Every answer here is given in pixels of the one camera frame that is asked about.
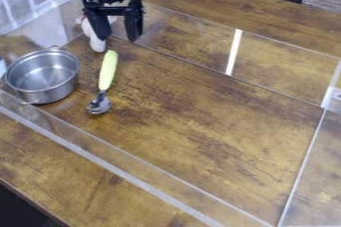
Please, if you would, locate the green handled metal spoon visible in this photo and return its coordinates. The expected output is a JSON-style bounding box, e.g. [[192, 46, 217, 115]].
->
[[87, 50, 119, 114]]

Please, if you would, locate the white plush toy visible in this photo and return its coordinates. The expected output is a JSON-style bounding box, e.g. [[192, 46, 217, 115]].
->
[[77, 15, 107, 53]]

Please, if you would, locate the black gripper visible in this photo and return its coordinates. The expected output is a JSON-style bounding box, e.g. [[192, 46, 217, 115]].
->
[[82, 0, 146, 42]]

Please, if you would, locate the small steel pot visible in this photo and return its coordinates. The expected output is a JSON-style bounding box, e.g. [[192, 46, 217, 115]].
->
[[4, 48, 81, 105]]

